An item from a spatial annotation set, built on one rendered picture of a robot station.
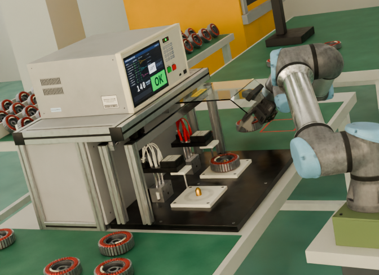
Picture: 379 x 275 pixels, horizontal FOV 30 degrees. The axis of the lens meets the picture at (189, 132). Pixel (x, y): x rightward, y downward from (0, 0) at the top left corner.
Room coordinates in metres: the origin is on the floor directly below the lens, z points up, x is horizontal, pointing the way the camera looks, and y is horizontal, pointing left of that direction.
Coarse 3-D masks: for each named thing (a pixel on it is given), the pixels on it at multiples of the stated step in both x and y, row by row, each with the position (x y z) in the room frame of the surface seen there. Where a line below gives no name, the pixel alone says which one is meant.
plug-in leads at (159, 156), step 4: (148, 144) 2.32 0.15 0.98; (152, 144) 2.32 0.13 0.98; (152, 148) 2.35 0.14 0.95; (156, 148) 2.32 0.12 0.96; (144, 152) 2.33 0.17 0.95; (152, 152) 2.29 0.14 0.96; (160, 152) 2.33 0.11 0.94; (148, 156) 2.31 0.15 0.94; (152, 156) 2.29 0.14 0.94; (160, 156) 2.33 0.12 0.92; (144, 160) 2.33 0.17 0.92; (148, 160) 2.32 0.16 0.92; (156, 160) 2.34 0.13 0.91; (160, 160) 2.31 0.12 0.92; (144, 164) 2.32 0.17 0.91; (152, 164) 2.32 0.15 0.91; (156, 164) 2.29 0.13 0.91
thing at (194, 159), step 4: (192, 156) 2.55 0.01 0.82; (196, 156) 2.54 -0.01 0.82; (184, 160) 2.52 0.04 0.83; (188, 160) 2.51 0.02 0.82; (192, 160) 2.51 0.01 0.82; (196, 160) 2.54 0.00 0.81; (188, 164) 2.50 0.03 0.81; (192, 164) 2.50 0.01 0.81; (196, 164) 2.53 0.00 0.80; (200, 164) 2.56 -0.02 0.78; (192, 168) 2.50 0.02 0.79; (196, 168) 2.52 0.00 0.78; (188, 172) 2.50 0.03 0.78; (192, 172) 2.50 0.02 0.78
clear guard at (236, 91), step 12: (204, 84) 2.65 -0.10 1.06; (216, 84) 2.61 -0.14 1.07; (228, 84) 2.57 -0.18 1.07; (240, 84) 2.54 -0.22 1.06; (252, 84) 2.53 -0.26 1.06; (204, 96) 2.47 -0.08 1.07; (216, 96) 2.43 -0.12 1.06; (228, 96) 2.40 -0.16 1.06; (240, 96) 2.41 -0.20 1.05; (264, 96) 2.49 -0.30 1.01; (240, 108) 2.35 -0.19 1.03; (252, 108) 2.38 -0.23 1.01
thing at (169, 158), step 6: (168, 156) 2.32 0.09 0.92; (174, 156) 2.31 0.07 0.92; (180, 156) 2.29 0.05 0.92; (162, 162) 2.28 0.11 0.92; (168, 162) 2.27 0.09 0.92; (174, 162) 2.25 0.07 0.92; (180, 162) 2.28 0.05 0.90; (144, 168) 2.31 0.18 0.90; (150, 168) 2.30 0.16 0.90; (156, 168) 2.29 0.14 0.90; (162, 168) 2.28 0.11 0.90; (168, 168) 2.26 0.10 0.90; (174, 168) 2.25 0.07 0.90; (180, 168) 2.27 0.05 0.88; (186, 168) 2.27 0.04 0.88; (156, 174) 2.33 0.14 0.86; (174, 174) 2.26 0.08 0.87; (180, 174) 2.25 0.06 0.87; (156, 180) 2.31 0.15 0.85; (162, 180) 2.34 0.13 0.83; (156, 186) 2.30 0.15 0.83
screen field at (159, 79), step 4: (160, 72) 2.44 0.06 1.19; (164, 72) 2.47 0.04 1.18; (152, 76) 2.39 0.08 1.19; (156, 76) 2.42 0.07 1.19; (160, 76) 2.44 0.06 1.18; (164, 76) 2.46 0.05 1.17; (152, 80) 2.39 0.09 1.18; (156, 80) 2.41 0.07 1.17; (160, 80) 2.43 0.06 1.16; (164, 80) 2.46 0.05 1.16; (152, 84) 2.38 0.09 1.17; (156, 84) 2.41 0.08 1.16; (160, 84) 2.43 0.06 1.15; (164, 84) 2.45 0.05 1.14; (156, 88) 2.40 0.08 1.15
